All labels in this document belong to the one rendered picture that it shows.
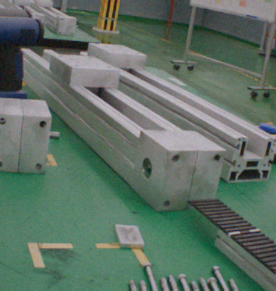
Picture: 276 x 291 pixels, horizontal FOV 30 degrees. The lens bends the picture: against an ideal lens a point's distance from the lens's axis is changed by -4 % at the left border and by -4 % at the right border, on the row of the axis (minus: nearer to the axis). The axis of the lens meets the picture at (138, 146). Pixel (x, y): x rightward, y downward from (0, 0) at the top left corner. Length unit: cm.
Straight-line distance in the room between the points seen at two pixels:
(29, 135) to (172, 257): 31
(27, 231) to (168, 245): 18
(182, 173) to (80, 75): 41
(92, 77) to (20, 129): 33
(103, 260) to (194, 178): 22
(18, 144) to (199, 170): 28
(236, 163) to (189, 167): 19
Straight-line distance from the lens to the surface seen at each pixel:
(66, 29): 274
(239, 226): 69
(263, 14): 653
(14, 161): 83
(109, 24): 1114
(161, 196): 76
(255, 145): 98
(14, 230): 66
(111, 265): 61
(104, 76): 111
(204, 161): 77
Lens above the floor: 109
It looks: 17 degrees down
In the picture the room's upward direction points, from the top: 10 degrees clockwise
